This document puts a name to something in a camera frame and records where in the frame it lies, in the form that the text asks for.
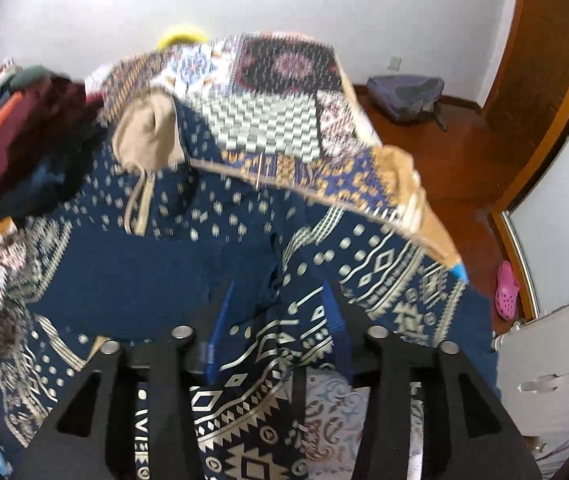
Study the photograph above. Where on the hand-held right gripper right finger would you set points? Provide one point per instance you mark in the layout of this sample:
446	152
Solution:
337	330

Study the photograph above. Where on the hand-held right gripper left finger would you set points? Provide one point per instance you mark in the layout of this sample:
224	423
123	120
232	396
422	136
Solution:
217	340

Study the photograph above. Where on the blue patterned hooded garment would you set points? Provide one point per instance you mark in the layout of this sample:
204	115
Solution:
164	270

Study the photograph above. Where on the dark navy garment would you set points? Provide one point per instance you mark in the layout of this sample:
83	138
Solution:
64	180

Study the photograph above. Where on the pink clog shoe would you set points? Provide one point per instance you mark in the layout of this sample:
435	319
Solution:
506	290

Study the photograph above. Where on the maroon garment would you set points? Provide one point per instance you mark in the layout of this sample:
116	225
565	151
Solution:
14	130

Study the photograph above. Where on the printed patchwork blanket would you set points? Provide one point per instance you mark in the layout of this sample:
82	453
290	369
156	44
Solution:
264	130

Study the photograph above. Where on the dark green cloth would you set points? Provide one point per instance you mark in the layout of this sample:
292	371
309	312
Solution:
32	76

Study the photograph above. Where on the grey backpack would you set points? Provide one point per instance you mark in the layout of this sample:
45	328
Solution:
404	95

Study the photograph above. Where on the wood framed wardrobe door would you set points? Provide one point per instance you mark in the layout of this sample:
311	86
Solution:
559	200

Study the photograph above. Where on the yellow round object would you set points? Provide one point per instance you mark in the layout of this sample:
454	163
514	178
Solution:
182	35

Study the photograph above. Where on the brown wooden door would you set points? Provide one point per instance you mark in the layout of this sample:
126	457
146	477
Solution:
534	60

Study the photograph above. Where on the white wall socket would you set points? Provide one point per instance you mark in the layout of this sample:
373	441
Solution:
394	63

